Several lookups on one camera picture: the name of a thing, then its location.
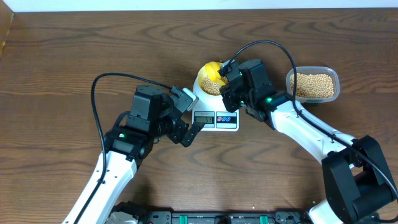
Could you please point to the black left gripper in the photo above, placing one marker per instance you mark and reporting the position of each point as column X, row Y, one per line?
column 176, row 134

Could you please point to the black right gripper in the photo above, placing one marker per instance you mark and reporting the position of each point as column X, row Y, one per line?
column 227, row 95

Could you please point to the yellow plastic bowl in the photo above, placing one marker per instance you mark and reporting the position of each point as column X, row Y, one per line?
column 201, row 75

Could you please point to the yellow measuring scoop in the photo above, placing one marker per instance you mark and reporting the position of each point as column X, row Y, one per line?
column 212, row 71

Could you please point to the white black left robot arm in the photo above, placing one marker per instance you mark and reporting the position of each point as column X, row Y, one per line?
column 154, row 114

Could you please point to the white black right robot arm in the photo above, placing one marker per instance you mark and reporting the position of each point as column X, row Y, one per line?
column 356, row 176

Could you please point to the white digital kitchen scale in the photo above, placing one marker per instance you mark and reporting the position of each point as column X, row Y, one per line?
column 210, row 110

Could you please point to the soybeans in bowl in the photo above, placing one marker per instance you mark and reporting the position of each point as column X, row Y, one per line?
column 213, row 88

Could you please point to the clear plastic soybean container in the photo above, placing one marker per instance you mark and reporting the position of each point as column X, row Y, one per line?
column 317, row 84

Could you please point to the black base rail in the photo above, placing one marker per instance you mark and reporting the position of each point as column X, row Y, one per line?
column 128, row 212

